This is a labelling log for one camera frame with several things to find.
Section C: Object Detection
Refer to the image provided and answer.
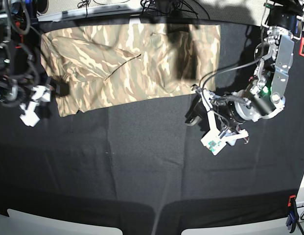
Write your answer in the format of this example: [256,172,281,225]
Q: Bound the orange black clamp front right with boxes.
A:
[286,195,299,234]

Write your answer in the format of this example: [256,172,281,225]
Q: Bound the red clamp rear left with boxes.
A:
[14,21,23,49]

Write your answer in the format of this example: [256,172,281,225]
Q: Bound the black table cloth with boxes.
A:
[0,23,304,235]

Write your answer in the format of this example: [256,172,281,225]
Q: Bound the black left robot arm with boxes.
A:
[186,0,304,155]

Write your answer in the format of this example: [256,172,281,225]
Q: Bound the camouflage t-shirt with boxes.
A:
[40,23,221,117]

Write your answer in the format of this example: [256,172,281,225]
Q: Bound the black cables behind table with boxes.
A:
[77,0,211,20]

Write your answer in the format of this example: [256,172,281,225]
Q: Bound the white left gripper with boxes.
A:
[185,85,250,156]

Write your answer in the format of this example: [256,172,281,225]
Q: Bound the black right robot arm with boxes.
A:
[0,0,69,127]

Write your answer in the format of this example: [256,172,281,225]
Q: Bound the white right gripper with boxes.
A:
[20,77,70,127]

